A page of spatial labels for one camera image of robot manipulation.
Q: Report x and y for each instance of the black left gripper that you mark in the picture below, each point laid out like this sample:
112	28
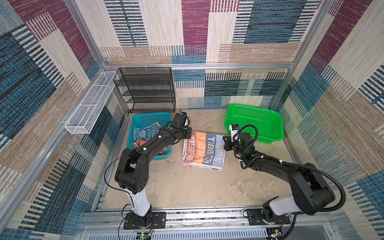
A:
188	133

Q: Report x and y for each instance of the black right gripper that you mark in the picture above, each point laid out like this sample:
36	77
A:
227	141

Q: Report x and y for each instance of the multicolour rabbit towel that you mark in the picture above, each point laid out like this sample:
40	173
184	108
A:
204	150

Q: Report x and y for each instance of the teal plastic basket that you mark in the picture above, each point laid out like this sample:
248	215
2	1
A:
145	126

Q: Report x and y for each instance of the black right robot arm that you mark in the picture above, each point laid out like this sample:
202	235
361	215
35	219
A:
310	191

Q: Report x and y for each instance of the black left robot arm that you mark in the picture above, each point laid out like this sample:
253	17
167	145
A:
132	172

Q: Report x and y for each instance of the light blue patterned towel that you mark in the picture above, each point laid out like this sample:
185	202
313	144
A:
146	133

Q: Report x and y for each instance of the green plastic basket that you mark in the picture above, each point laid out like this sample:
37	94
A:
269	123

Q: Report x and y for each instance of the red pink towel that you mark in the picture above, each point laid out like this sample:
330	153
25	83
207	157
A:
139	143

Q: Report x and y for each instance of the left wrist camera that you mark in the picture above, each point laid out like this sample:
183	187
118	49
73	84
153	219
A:
185	122

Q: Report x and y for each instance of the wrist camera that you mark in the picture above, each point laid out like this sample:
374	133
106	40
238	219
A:
185	122
234	129

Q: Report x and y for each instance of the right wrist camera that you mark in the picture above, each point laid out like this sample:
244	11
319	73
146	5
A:
234	129

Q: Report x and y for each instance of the black wire shelf rack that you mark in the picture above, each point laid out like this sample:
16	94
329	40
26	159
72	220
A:
147	90

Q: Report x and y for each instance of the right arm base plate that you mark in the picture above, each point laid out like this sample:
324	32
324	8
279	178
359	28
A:
261	217

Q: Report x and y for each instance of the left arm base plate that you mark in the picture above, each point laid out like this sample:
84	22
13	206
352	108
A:
156	220

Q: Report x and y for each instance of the white wire mesh tray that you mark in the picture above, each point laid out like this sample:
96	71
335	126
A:
87	113

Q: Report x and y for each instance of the aluminium front rail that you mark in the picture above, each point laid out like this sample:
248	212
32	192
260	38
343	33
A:
179	224

